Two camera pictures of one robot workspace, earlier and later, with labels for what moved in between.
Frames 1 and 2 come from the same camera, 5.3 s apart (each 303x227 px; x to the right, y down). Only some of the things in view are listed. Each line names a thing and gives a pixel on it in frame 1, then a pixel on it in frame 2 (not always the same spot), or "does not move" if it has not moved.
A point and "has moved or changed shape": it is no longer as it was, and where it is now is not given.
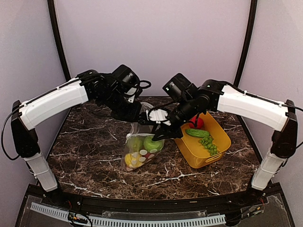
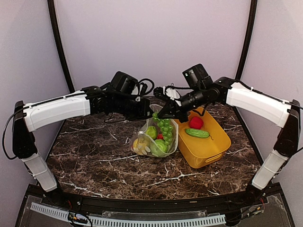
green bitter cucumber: (197, 132) does not move
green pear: (135, 144) to (151, 132)
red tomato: (147, 155) has moved or changed shape
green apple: (149, 144) to (159, 148)
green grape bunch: (207, 142) has moved or changed shape
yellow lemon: (131, 159) to (140, 147)
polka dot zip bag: (139, 148) has moved or changed shape
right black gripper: (164, 129) to (179, 114)
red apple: (200, 122) does not move
